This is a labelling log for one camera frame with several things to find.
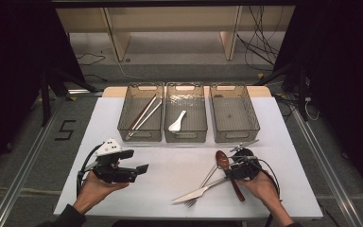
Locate black metal stand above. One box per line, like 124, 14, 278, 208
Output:
39, 67, 98, 127
254, 60, 310, 122

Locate person's right hand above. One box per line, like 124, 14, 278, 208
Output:
236, 169, 280, 206

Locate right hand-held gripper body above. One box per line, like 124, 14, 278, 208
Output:
229, 139, 263, 182

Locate black curtain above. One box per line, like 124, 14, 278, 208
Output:
0, 0, 87, 183
273, 0, 363, 201

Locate white chopstick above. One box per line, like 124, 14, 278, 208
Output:
125, 99, 164, 142

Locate white table cover sheet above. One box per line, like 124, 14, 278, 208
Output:
53, 96, 324, 220

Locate aluminium floor rail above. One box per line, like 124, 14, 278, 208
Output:
291, 105, 363, 227
0, 96, 68, 227

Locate dark brown chopsticks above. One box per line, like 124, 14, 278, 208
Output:
129, 94, 158, 131

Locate person's left hand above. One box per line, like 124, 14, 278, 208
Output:
73, 171, 130, 216

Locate thin black floor cable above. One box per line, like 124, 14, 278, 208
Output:
75, 51, 109, 83

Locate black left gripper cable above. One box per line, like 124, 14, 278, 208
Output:
76, 144, 104, 197

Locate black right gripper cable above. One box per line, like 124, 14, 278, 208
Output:
257, 158, 282, 227

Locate grey transparent plastic bin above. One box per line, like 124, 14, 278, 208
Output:
116, 82, 165, 143
164, 81, 209, 144
209, 82, 261, 144

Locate brown wooden chopstick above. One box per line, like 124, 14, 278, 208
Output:
128, 102, 150, 131
128, 97, 154, 131

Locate beige wooden desk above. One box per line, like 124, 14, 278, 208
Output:
55, 5, 297, 62

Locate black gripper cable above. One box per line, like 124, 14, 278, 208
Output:
76, 144, 104, 197
257, 158, 282, 227

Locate white ceramic spoon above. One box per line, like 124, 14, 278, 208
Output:
167, 110, 187, 132

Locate brown wooden spoon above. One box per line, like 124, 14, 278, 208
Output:
215, 149, 246, 202

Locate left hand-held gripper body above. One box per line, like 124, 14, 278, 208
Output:
86, 138, 140, 184

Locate metal fork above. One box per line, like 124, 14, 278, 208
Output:
183, 164, 219, 209

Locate bundle of black floor cables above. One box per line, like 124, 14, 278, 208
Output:
236, 5, 285, 72

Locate metal table knife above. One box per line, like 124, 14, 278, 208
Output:
171, 177, 230, 204

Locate white floor cable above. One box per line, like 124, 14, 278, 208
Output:
102, 46, 147, 82

